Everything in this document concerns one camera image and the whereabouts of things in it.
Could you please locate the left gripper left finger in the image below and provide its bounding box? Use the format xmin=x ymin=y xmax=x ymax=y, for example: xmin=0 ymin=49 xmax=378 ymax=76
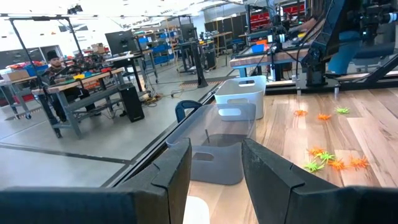
xmin=116 ymin=138 xmax=193 ymax=224

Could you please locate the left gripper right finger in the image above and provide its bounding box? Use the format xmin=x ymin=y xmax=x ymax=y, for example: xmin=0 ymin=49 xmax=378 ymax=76
xmin=241 ymin=138 xmax=341 ymax=224

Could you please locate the smoky grey plastic bin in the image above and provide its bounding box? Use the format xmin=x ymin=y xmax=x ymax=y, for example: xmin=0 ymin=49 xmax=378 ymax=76
xmin=165 ymin=101 xmax=257 ymax=186

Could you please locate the dark table edge clamp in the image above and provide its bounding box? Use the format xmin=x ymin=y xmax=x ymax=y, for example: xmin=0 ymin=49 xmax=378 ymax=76
xmin=175 ymin=100 xmax=203 ymax=123

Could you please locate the black computer tower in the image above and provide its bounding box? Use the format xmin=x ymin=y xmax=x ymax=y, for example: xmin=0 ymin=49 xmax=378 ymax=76
xmin=118 ymin=83 xmax=146 ymax=123

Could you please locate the white plastic bin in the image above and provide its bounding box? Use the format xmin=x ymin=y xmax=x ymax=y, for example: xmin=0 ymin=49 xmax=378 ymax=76
xmin=214 ymin=75 xmax=267 ymax=121

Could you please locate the wooden workbench with blue legs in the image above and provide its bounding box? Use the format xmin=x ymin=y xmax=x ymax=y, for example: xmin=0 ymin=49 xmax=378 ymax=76
xmin=229 ymin=46 xmax=312 ymax=82

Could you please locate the blue storage bin shelf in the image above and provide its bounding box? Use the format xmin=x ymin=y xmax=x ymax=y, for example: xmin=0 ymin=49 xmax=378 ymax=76
xmin=138 ymin=30 xmax=177 ymax=67

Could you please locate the grey workbench with wooden top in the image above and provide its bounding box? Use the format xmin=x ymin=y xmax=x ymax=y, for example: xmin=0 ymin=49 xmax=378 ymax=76
xmin=30 ymin=67 xmax=129 ymax=140

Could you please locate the black monitor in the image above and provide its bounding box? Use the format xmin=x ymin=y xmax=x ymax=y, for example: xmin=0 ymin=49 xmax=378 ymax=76
xmin=104 ymin=29 xmax=140 ymax=57

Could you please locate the person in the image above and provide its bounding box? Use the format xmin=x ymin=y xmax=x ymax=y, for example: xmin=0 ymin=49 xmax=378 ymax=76
xmin=42 ymin=49 xmax=97 ymax=123
xmin=287 ymin=0 xmax=331 ymax=35

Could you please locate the red storage bin shelf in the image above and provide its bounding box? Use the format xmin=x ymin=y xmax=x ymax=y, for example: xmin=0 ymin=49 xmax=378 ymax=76
xmin=248 ymin=2 xmax=307 ymax=32

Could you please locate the cardboard box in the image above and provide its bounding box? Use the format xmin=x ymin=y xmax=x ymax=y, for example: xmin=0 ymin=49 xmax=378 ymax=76
xmin=1 ymin=70 xmax=31 ymax=83

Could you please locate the black background rig frame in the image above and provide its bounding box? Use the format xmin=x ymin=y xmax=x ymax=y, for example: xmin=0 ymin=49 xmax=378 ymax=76
xmin=0 ymin=12 xmax=85 ymax=139

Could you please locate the black pedestal stand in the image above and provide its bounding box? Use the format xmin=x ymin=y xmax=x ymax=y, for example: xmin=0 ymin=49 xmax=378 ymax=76
xmin=177 ymin=40 xmax=210 ymax=89

